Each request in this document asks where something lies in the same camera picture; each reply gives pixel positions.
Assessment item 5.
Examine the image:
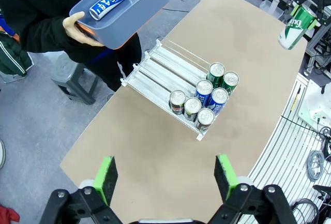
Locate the blue bin with orange handles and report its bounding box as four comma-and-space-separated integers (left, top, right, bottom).
69, 0, 170, 51

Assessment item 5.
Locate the thin black cable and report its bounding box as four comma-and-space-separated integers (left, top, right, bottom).
280, 115, 331, 137

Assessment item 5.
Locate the person's right forearm black sleeve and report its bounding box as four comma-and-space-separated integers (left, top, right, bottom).
19, 14, 76, 54

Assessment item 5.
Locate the blue Pocari Sweat can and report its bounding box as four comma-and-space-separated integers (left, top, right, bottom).
206, 87, 230, 116
194, 79, 214, 107
89, 0, 129, 22

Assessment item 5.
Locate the yellow pen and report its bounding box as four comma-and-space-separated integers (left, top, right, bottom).
291, 86, 302, 112

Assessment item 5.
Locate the white slatted aluminium platform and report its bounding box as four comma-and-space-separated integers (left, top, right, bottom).
244, 72, 331, 224

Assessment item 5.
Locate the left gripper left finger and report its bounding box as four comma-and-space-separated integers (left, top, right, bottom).
38, 156, 125, 224

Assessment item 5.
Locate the grey coiled cable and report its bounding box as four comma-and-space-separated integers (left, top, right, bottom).
307, 150, 326, 183

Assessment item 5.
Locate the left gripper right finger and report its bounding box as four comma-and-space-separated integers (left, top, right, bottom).
206, 154, 297, 224

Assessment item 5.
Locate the green white beverage can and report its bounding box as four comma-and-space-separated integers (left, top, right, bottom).
278, 3, 318, 51
221, 70, 240, 95
206, 62, 226, 87

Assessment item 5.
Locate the grey plastic stool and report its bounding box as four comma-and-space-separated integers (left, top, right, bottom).
50, 53, 100, 106

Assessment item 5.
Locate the blue jacket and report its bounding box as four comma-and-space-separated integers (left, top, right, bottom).
0, 14, 15, 38

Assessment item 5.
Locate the white wire can dispenser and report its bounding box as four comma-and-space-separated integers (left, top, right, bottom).
120, 37, 225, 142

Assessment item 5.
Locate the red cloth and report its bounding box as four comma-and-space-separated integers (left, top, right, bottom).
0, 205, 21, 224

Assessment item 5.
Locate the aluminium profile frame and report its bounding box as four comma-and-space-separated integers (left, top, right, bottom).
304, 26, 331, 77

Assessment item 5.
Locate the black cable bundle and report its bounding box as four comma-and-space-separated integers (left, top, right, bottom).
292, 198, 320, 224

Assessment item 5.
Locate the person's right hand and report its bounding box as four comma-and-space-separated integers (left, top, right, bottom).
63, 11, 106, 48

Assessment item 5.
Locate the clear plastic box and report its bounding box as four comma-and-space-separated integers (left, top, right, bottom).
259, 0, 285, 20

